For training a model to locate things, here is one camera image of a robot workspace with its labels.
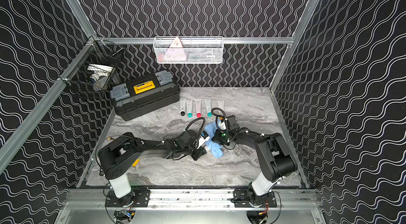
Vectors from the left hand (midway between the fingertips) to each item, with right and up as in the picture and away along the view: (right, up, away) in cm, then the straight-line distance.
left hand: (205, 149), depth 88 cm
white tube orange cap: (+11, +25, +23) cm, 36 cm away
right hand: (+4, +4, +5) cm, 8 cm away
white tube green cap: (-11, +25, +22) cm, 35 cm away
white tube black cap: (-15, +24, +19) cm, 34 cm away
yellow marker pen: (-22, +7, -38) cm, 45 cm away
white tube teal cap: (+2, +27, +22) cm, 35 cm away
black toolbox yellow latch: (-37, +31, +7) cm, 49 cm away
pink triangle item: (-17, +55, +2) cm, 58 cm away
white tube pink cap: (-5, +23, +18) cm, 29 cm away
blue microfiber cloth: (+6, +1, -3) cm, 7 cm away
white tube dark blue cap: (+1, 0, 0) cm, 1 cm away
